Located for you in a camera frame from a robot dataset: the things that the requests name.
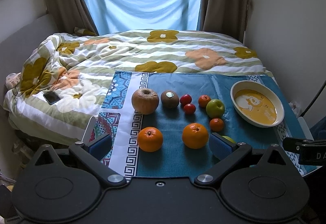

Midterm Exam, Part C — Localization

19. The grey headboard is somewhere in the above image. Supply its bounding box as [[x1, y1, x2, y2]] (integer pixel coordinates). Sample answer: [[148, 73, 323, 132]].
[[0, 13, 61, 87]]

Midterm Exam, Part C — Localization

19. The floral striped duvet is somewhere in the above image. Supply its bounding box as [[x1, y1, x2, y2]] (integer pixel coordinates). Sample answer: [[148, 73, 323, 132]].
[[3, 30, 267, 144]]

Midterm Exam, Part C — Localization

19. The small mandarin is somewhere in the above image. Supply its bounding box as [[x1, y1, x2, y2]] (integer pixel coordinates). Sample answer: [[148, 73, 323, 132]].
[[209, 118, 224, 132], [198, 95, 211, 108]]

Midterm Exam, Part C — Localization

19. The black smartphone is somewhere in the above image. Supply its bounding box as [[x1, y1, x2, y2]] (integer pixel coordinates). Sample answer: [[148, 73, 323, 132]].
[[43, 91, 61, 105]]

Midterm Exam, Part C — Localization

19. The red tomato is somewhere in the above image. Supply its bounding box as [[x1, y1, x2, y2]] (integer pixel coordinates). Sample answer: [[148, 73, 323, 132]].
[[183, 104, 196, 115], [180, 94, 192, 107]]

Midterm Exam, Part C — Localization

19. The green apple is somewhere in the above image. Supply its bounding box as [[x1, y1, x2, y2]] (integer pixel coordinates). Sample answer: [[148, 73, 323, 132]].
[[222, 136, 237, 144], [206, 99, 225, 119]]

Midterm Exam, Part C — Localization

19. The cream yellow fruit bowl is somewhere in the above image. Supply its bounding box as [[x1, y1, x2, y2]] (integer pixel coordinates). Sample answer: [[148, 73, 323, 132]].
[[230, 80, 285, 128]]

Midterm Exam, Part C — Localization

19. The brown kiwi with sticker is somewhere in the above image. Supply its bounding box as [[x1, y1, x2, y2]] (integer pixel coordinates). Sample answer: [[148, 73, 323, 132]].
[[161, 90, 180, 109]]

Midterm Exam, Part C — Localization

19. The blue patterned cloth mat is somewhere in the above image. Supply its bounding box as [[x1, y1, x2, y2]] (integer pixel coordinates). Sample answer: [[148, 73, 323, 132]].
[[91, 71, 304, 178]]

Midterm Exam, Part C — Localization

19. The white plastic bag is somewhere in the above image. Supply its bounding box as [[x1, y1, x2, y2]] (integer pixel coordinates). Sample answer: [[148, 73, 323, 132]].
[[289, 101, 302, 118]]

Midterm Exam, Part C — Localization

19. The brownish wrinkled apple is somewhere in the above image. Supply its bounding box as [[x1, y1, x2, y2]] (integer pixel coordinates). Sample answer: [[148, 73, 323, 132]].
[[131, 88, 159, 115]]

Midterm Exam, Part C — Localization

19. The light blue window sheet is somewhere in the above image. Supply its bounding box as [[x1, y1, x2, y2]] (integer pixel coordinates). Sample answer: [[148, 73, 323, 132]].
[[84, 0, 200, 35]]

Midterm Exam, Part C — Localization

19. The large orange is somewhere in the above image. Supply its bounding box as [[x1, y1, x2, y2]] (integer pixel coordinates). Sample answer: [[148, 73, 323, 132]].
[[182, 123, 209, 149], [137, 127, 164, 152]]

